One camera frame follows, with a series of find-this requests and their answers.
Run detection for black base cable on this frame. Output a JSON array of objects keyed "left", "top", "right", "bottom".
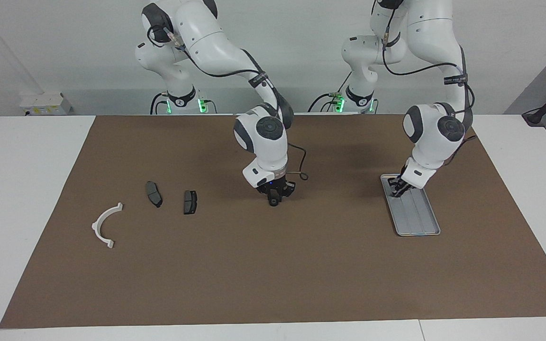
[
  {"left": 150, "top": 92, "right": 170, "bottom": 115},
  {"left": 308, "top": 71, "right": 352, "bottom": 113}
]

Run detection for brown table mat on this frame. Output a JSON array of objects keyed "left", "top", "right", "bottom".
[{"left": 0, "top": 114, "right": 546, "bottom": 330}]

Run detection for silver metal tray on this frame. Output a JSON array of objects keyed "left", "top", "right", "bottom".
[{"left": 380, "top": 173, "right": 441, "bottom": 237}]

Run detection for white semicircular bracket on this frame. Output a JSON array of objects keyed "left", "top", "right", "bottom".
[{"left": 91, "top": 202, "right": 124, "bottom": 249}]

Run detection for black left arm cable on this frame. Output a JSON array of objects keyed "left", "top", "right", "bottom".
[{"left": 382, "top": 28, "right": 476, "bottom": 166}]

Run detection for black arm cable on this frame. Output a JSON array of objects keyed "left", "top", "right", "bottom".
[
  {"left": 382, "top": 28, "right": 476, "bottom": 166},
  {"left": 147, "top": 24, "right": 309, "bottom": 181}
]

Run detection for black right base cable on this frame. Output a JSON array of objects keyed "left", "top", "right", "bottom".
[{"left": 150, "top": 92, "right": 170, "bottom": 115}]

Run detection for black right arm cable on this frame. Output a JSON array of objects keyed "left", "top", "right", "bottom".
[{"left": 147, "top": 24, "right": 309, "bottom": 181}]

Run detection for curved dark brake pad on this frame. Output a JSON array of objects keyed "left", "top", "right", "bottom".
[{"left": 146, "top": 181, "right": 163, "bottom": 208}]

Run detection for rectangular dark brake pad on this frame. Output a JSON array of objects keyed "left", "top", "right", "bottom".
[{"left": 183, "top": 190, "right": 200, "bottom": 215}]

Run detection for black left base cable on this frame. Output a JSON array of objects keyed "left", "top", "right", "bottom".
[{"left": 308, "top": 71, "right": 352, "bottom": 113}]

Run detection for white power strip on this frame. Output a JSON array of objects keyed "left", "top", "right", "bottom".
[{"left": 20, "top": 92, "right": 72, "bottom": 116}]

